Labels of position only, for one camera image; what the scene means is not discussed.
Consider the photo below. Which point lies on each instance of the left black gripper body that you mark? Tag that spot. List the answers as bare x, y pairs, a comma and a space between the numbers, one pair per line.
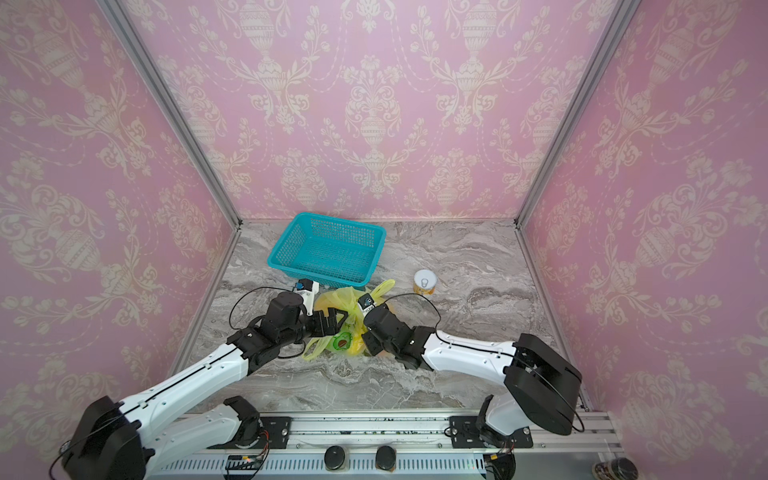
313, 326

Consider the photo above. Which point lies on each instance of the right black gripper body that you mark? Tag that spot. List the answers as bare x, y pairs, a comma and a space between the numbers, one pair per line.
370, 318

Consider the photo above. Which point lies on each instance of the teal plastic basket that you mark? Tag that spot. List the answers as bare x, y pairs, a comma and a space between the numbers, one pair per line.
331, 251

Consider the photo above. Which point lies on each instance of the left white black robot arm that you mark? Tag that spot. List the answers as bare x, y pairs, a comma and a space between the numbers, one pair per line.
134, 437

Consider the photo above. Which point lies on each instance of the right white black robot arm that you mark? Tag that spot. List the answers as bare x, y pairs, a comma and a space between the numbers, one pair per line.
542, 387

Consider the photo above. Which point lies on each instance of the white yellow tin can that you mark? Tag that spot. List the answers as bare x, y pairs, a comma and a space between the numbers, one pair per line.
425, 282

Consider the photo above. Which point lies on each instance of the right black round knob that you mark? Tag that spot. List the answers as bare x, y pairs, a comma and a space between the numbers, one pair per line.
386, 458

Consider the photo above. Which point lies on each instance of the black round knob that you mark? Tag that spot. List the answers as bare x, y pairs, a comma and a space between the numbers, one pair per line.
335, 458
386, 458

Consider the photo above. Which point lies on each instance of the left black round knob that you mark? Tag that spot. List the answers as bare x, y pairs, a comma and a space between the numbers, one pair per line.
335, 458

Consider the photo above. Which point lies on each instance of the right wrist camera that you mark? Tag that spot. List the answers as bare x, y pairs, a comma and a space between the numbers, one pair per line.
366, 303

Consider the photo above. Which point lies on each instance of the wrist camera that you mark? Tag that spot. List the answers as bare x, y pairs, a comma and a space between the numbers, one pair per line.
366, 303
308, 291

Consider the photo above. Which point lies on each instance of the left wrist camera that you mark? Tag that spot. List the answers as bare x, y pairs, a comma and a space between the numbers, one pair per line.
308, 291

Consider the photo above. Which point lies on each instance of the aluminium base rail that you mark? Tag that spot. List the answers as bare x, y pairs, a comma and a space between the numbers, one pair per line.
430, 444

